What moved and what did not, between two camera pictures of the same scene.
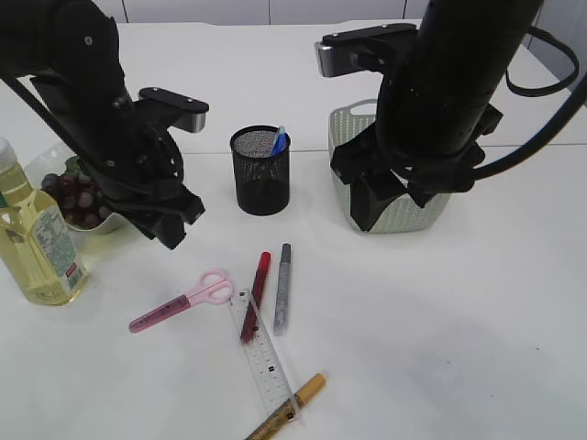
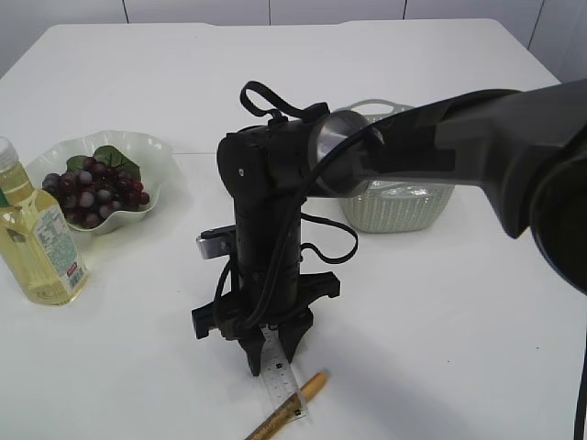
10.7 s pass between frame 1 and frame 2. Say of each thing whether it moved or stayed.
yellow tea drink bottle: stayed
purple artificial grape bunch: stayed
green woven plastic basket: stayed
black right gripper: moved
